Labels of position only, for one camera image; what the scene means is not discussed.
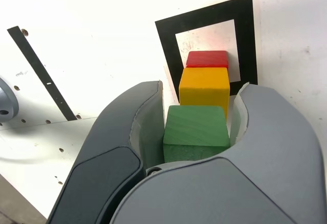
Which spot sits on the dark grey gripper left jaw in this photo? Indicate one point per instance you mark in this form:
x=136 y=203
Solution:
x=107 y=157

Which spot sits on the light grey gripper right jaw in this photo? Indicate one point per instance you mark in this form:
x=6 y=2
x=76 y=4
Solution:
x=242 y=188

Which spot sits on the green cube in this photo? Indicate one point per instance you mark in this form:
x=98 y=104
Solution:
x=194 y=129

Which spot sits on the yellow cube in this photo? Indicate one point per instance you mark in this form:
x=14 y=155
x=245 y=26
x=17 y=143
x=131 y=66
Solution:
x=204 y=86

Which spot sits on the red cube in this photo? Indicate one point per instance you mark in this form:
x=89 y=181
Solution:
x=207 y=59

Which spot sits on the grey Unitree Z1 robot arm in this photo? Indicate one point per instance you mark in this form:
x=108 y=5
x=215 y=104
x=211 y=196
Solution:
x=7 y=101

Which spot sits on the black tape square outline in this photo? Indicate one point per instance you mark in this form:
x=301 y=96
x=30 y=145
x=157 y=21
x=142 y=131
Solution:
x=245 y=42

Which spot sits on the black tape strip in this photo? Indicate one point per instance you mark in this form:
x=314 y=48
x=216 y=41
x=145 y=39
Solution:
x=38 y=65

